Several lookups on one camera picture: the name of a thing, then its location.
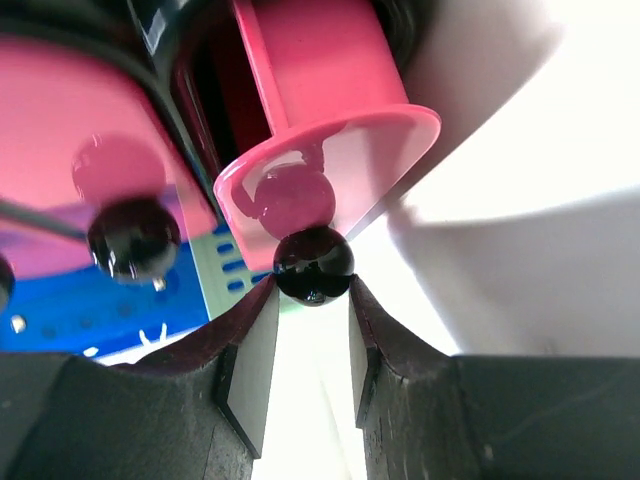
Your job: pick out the blue clip file folder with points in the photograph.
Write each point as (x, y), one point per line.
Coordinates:
(84, 309)

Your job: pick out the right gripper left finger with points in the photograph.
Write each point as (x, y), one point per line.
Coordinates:
(194, 409)

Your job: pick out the mint green file organizer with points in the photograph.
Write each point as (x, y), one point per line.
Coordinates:
(223, 275)

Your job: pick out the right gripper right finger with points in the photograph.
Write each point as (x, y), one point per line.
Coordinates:
(427, 415)

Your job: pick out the black pink drawer unit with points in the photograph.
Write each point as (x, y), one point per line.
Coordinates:
(165, 47)

